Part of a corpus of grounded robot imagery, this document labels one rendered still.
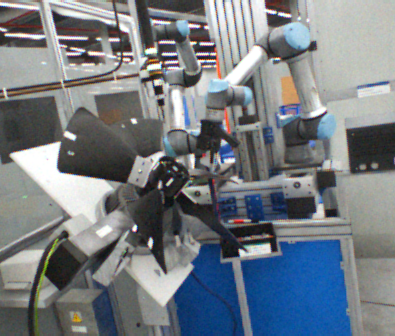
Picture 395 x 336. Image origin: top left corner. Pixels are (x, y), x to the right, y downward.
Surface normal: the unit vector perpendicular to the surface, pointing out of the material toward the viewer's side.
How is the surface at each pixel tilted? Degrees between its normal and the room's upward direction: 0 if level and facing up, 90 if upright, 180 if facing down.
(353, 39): 90
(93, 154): 80
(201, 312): 90
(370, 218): 90
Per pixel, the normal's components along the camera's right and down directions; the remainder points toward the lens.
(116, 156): 0.56, -0.10
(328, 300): -0.34, 0.23
